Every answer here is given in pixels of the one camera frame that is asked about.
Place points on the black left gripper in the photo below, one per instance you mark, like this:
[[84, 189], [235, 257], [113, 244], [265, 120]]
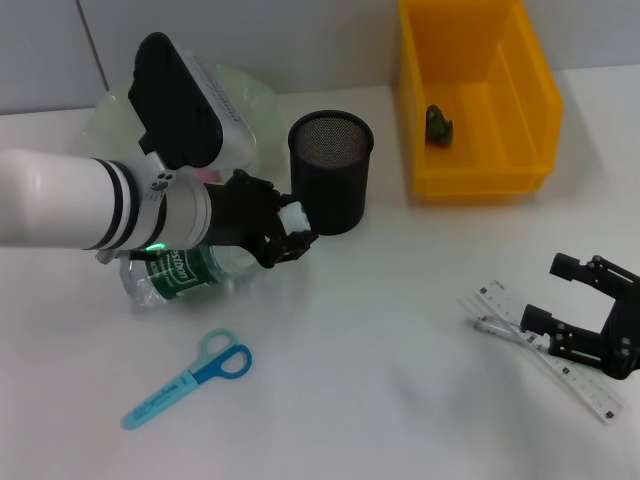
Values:
[[235, 215]]

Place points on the clear green-label water bottle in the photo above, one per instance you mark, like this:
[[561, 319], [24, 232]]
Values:
[[175, 275]]

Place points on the blue teal capped scissors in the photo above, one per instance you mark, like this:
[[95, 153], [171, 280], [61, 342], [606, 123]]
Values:
[[165, 395]]

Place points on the pale green wavy fruit plate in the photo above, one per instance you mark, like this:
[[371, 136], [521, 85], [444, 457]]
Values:
[[262, 115]]

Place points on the yellow plastic storage bin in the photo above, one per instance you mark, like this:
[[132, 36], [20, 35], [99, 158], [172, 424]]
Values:
[[450, 175]]

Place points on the pink peach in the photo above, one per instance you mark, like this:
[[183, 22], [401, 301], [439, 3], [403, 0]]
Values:
[[207, 175]]

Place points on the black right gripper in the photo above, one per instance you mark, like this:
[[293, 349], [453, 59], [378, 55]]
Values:
[[625, 335]]

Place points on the clear plastic ruler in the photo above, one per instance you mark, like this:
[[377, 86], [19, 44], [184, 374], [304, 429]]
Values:
[[585, 390]]

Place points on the black mesh trash can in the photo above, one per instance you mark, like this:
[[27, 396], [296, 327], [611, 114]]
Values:
[[335, 190]]

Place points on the small green toy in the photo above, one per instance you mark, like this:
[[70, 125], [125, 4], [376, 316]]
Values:
[[440, 127]]

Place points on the white grey ballpoint pen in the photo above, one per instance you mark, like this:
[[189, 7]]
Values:
[[492, 326]]

